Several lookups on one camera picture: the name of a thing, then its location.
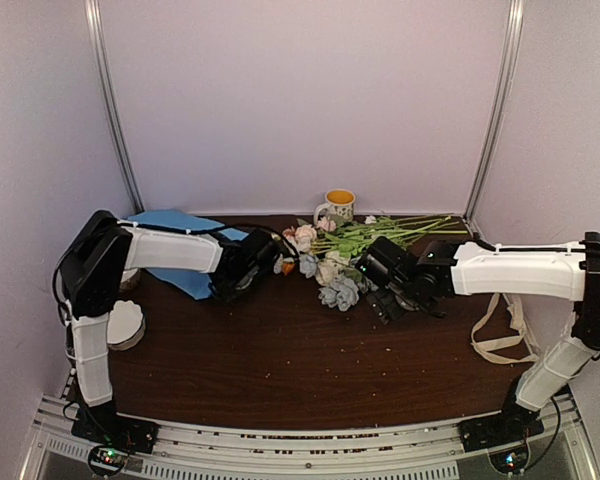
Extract orange fake flower stem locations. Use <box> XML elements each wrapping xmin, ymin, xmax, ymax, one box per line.
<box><xmin>273</xmin><ymin>259</ymin><xmax>296</xmax><ymax>276</ymax></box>

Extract blue wrapping paper sheet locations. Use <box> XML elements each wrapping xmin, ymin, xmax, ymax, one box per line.
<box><xmin>125</xmin><ymin>210</ymin><xmax>224</xmax><ymax>300</ymax></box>

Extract blue fake flower stems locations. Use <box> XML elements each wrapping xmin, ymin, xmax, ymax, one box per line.
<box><xmin>299</xmin><ymin>251</ymin><xmax>363</xmax><ymax>312</ymax></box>

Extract pink fake flower stem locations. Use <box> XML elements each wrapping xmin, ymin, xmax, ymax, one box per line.
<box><xmin>282</xmin><ymin>224</ymin><xmax>330</xmax><ymax>255</ymax></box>

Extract lilac hydrangea fake flower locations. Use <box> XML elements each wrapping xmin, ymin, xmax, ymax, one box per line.
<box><xmin>310</xmin><ymin>215</ymin><xmax>467</xmax><ymax>260</ymax></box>

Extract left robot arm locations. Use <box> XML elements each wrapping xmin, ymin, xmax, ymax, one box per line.
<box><xmin>56</xmin><ymin>210</ymin><xmax>281</xmax><ymax>444</ymax></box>

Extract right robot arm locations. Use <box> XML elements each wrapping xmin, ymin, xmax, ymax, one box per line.
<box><xmin>355</xmin><ymin>231</ymin><xmax>600</xmax><ymax>442</ymax></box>

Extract floral ceramic mug yellow inside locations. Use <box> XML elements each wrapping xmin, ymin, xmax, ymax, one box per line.
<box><xmin>313</xmin><ymin>189</ymin><xmax>356</xmax><ymax>224</ymax></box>

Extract cream ceramic bowl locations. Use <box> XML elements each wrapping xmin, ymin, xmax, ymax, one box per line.
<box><xmin>119</xmin><ymin>269</ymin><xmax>141</xmax><ymax>292</ymax></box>

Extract cream ribbon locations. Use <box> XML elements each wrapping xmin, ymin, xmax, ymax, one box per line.
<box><xmin>470</xmin><ymin>293</ymin><xmax>540</xmax><ymax>366</ymax></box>

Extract white scalloped dish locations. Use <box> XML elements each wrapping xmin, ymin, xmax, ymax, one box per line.
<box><xmin>107</xmin><ymin>300</ymin><xmax>146</xmax><ymax>351</ymax></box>

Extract right aluminium corner post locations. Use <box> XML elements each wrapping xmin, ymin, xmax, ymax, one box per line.
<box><xmin>463</xmin><ymin>0</ymin><xmax>526</xmax><ymax>225</ymax></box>

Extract aluminium corner post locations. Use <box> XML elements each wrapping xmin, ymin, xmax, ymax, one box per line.
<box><xmin>463</xmin><ymin>0</ymin><xmax>526</xmax><ymax>225</ymax></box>
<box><xmin>84</xmin><ymin>0</ymin><xmax>145</xmax><ymax>213</ymax></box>

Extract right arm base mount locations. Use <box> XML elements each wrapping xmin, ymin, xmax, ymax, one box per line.
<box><xmin>458</xmin><ymin>406</ymin><xmax>544</xmax><ymax>452</ymax></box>

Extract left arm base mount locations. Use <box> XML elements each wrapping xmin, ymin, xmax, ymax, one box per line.
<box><xmin>71</xmin><ymin>408</ymin><xmax>159</xmax><ymax>454</ymax></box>

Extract front aluminium rail base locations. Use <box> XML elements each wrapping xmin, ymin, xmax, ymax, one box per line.
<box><xmin>16</xmin><ymin>393</ymin><xmax>600</xmax><ymax>479</ymax></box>

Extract left aluminium corner post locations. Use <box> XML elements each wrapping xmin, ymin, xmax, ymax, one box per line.
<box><xmin>84</xmin><ymin>0</ymin><xmax>145</xmax><ymax>213</ymax></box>

